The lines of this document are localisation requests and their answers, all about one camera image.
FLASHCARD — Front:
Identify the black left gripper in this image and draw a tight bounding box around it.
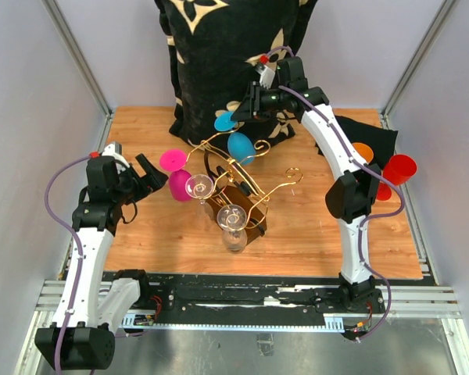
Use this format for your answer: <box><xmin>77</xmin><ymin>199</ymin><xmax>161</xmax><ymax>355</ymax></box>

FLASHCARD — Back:
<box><xmin>112</xmin><ymin>154</ymin><xmax>168</xmax><ymax>205</ymax></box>

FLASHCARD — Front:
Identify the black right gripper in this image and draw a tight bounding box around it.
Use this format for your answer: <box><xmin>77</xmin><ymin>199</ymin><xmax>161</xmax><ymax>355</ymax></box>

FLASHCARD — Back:
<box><xmin>230</xmin><ymin>81</ymin><xmax>288</xmax><ymax>123</ymax></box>

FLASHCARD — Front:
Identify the pink wine glass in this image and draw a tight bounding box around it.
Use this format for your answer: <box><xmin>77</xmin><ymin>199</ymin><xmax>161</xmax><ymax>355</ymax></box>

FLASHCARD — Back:
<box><xmin>159</xmin><ymin>149</ymin><xmax>192</xmax><ymax>202</ymax></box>

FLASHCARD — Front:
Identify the blue wine glass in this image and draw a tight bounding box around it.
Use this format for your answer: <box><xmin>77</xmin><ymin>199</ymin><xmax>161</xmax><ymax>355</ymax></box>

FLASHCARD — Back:
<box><xmin>214</xmin><ymin>112</ymin><xmax>256</xmax><ymax>166</ymax></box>

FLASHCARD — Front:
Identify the orange wine glass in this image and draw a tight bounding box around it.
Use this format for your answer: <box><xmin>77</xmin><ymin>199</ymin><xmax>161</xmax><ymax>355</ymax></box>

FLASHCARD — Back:
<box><xmin>352</xmin><ymin>142</ymin><xmax>374</xmax><ymax>165</ymax></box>

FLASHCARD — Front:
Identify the red wine glass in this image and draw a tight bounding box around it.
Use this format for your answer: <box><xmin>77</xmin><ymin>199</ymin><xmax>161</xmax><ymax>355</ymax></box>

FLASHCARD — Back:
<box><xmin>376</xmin><ymin>154</ymin><xmax>417</xmax><ymax>201</ymax></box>

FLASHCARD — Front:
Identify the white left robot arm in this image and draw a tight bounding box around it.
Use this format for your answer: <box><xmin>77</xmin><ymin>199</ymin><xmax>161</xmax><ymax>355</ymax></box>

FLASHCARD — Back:
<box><xmin>34</xmin><ymin>152</ymin><xmax>168</xmax><ymax>374</ymax></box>

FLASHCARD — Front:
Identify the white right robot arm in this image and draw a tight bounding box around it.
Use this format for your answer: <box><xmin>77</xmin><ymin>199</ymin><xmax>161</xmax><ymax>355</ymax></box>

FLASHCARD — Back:
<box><xmin>231</xmin><ymin>55</ymin><xmax>380</xmax><ymax>313</ymax></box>

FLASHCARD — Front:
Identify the clear wine glass far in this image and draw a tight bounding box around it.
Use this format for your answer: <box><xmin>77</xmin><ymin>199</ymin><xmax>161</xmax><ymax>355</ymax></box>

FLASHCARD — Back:
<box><xmin>185</xmin><ymin>174</ymin><xmax>214</xmax><ymax>219</ymax></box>

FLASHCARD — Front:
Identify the clear wine glass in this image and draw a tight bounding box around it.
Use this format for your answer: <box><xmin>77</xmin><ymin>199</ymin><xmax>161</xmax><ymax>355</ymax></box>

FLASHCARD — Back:
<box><xmin>185</xmin><ymin>174</ymin><xmax>214</xmax><ymax>219</ymax></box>
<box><xmin>217</xmin><ymin>204</ymin><xmax>248</xmax><ymax>253</ymax></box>

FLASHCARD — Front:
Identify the clear wine glass near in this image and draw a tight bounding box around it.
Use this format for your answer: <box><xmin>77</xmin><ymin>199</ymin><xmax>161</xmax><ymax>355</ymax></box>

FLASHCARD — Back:
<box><xmin>217</xmin><ymin>204</ymin><xmax>248</xmax><ymax>253</ymax></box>

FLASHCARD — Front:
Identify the black floral pillow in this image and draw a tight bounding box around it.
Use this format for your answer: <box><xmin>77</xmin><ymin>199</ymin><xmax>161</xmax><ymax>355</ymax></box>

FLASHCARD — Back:
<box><xmin>156</xmin><ymin>0</ymin><xmax>317</xmax><ymax>146</ymax></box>

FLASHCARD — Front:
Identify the black folded cloth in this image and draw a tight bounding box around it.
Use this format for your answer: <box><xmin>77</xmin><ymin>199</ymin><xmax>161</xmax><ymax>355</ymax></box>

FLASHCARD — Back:
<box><xmin>336</xmin><ymin>116</ymin><xmax>398</xmax><ymax>170</ymax></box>

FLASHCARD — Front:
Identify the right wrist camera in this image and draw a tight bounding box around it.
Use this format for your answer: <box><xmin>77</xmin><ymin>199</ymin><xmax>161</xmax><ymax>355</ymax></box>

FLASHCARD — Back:
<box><xmin>255</xmin><ymin>55</ymin><xmax>275</xmax><ymax>89</ymax></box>

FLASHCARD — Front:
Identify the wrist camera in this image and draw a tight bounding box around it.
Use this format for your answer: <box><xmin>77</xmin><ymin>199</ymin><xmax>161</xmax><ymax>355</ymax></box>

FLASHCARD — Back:
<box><xmin>255</xmin><ymin>55</ymin><xmax>275</xmax><ymax>89</ymax></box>
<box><xmin>89</xmin><ymin>142</ymin><xmax>124</xmax><ymax>162</ymax></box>

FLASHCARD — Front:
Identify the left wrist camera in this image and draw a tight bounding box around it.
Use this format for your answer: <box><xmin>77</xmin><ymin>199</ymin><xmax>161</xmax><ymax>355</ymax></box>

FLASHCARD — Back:
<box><xmin>89</xmin><ymin>142</ymin><xmax>124</xmax><ymax>162</ymax></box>

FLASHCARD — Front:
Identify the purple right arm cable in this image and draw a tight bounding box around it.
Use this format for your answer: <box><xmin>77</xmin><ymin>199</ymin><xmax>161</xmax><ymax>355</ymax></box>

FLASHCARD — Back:
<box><xmin>265</xmin><ymin>45</ymin><xmax>406</xmax><ymax>345</ymax></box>

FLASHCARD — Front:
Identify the gold wire wine glass rack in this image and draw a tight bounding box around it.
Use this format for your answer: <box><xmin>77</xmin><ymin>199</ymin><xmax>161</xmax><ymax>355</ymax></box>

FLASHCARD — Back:
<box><xmin>187</xmin><ymin>130</ymin><xmax>303</xmax><ymax>245</ymax></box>

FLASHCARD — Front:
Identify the black mounting rail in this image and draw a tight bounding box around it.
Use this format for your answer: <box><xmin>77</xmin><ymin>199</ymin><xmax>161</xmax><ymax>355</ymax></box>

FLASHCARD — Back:
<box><xmin>101</xmin><ymin>271</ymin><xmax>387</xmax><ymax>328</ymax></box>

